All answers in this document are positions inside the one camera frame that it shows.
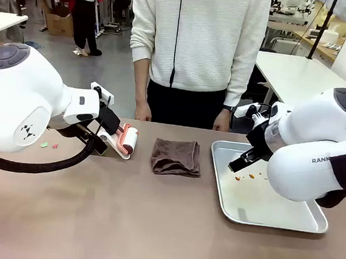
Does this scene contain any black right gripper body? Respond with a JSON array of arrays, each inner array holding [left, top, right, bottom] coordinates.
[[240, 119, 278, 166]]

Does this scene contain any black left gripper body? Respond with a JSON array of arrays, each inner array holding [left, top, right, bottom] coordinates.
[[98, 105, 123, 137]]

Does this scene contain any pink white lint roller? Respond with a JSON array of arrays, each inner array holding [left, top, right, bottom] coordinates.
[[114, 122, 140, 160]]

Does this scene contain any brown towel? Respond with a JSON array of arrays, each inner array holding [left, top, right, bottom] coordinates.
[[148, 136, 205, 179]]

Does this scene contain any person's right forearm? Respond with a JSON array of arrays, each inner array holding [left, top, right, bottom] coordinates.
[[131, 60, 153, 103]]

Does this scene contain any person's right hand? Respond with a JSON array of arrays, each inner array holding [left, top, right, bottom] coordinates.
[[134, 100, 154, 122]]

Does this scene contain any person's left hand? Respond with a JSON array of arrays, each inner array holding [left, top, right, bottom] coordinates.
[[212, 108, 234, 133]]

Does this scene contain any white folded roller stand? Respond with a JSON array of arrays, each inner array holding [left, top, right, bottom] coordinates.
[[94, 128, 135, 161]]

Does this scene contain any silver metal tray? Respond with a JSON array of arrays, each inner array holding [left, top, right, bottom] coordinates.
[[203, 139, 336, 236]]

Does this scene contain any large white table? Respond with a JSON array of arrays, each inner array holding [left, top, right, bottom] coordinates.
[[251, 50, 346, 110]]

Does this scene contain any brown cardboard box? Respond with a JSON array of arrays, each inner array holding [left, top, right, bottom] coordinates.
[[42, 4, 77, 38]]

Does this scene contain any wooden workbench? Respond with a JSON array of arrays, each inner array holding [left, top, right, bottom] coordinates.
[[290, 30, 345, 63]]

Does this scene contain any person in white sweater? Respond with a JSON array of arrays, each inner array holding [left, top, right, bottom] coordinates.
[[121, 0, 272, 134]]

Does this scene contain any person in red jacket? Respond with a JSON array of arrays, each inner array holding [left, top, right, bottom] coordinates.
[[43, 0, 108, 59]]

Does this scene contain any white tissue box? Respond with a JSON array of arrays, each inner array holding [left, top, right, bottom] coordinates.
[[319, 29, 340, 46]]

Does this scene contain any thick black stand pole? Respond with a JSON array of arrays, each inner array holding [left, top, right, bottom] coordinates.
[[308, 0, 339, 62]]

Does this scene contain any small white table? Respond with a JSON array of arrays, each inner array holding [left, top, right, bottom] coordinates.
[[0, 11, 29, 54]]

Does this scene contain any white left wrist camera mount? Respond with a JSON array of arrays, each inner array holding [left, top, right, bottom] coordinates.
[[89, 80, 116, 103]]

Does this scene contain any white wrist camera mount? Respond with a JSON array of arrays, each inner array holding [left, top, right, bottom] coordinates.
[[233, 101, 261, 121], [89, 80, 116, 103]]

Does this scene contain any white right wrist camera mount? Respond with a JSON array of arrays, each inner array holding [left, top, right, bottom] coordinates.
[[233, 101, 261, 121]]

